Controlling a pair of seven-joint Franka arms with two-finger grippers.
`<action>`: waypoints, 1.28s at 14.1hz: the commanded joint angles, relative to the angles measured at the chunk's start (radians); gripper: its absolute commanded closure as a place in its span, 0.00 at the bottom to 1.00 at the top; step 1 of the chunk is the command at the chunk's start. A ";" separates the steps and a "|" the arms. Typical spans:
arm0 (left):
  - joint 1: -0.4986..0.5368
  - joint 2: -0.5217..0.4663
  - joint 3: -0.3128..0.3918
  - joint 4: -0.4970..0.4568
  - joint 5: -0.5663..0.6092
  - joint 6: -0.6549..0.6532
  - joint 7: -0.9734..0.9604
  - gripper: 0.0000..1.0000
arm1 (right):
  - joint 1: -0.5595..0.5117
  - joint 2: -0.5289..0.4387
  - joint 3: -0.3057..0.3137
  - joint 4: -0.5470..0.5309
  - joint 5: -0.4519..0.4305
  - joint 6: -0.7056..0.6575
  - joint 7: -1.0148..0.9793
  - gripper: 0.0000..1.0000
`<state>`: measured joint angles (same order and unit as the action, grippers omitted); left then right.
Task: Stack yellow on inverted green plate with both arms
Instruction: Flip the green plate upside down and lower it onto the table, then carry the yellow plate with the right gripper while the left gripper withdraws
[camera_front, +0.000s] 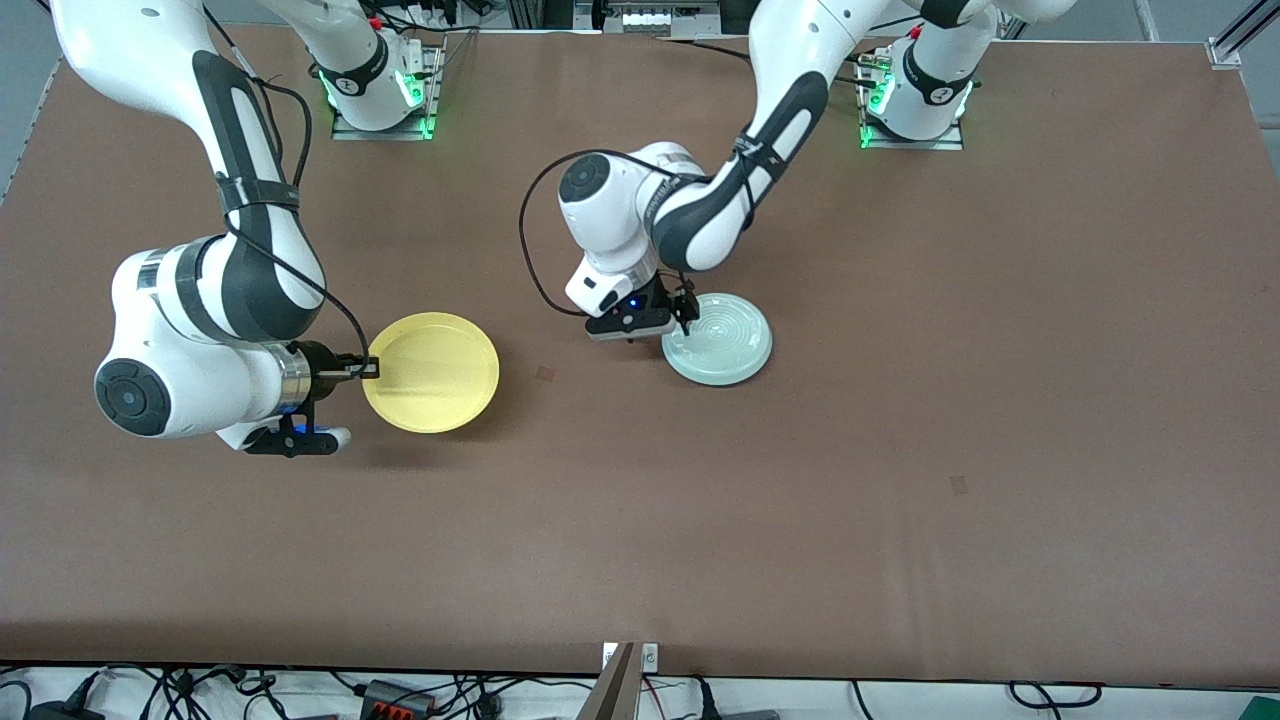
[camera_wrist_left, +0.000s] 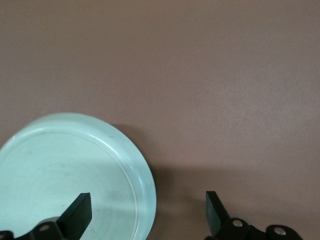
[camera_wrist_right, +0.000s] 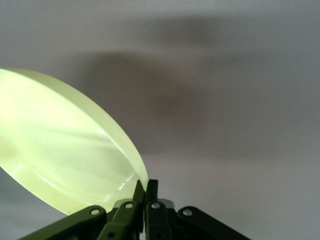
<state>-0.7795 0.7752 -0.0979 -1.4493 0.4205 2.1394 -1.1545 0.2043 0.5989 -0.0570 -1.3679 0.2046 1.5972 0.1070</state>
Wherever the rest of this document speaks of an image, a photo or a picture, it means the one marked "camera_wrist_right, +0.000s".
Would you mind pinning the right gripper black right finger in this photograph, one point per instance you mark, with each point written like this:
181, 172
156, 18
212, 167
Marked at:
156, 220

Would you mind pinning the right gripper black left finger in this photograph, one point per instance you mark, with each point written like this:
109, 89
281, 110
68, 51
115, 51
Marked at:
125, 217

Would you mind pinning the yellow round plate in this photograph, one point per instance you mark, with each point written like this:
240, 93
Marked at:
62, 140

